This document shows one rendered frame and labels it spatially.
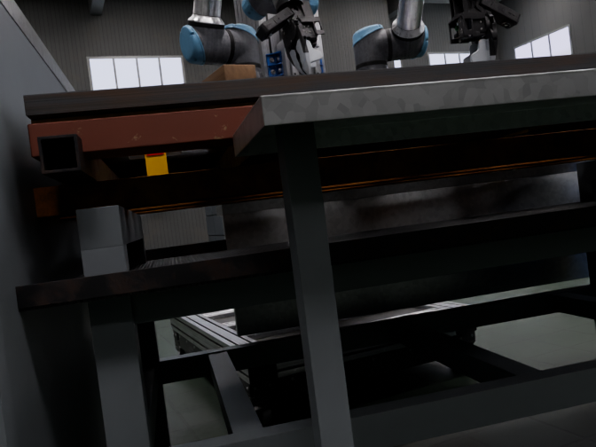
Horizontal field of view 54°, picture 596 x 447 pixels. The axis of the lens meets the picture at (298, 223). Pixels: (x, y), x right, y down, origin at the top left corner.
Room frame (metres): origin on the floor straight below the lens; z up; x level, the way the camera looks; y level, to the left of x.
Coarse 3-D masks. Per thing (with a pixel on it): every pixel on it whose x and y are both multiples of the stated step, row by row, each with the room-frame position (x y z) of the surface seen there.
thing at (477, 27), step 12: (456, 0) 1.39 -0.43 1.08; (468, 0) 1.38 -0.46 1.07; (480, 0) 1.39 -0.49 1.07; (456, 12) 1.39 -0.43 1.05; (468, 12) 1.36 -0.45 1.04; (480, 12) 1.36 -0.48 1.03; (456, 24) 1.42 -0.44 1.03; (468, 24) 1.37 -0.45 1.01; (480, 24) 1.37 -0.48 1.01; (456, 36) 1.41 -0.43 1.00; (468, 36) 1.37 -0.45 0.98; (480, 36) 1.40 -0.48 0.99
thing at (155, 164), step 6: (150, 156) 1.42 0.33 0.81; (156, 156) 1.42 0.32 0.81; (162, 156) 1.43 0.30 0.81; (150, 162) 1.42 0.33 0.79; (156, 162) 1.42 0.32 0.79; (162, 162) 1.43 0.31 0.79; (150, 168) 1.42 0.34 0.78; (156, 168) 1.42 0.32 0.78; (162, 168) 1.43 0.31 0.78; (150, 174) 1.42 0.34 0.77; (156, 174) 1.42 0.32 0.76
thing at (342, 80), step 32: (448, 64) 0.98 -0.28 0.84; (480, 64) 0.99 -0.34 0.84; (512, 64) 1.00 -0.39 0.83; (544, 64) 1.02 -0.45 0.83; (576, 64) 1.03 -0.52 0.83; (32, 96) 0.84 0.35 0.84; (64, 96) 0.85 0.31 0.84; (96, 96) 0.86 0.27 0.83; (128, 96) 0.87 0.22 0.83; (160, 96) 0.88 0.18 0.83; (192, 96) 0.89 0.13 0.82; (224, 96) 0.90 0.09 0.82; (256, 96) 0.91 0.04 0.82; (128, 160) 1.48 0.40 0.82
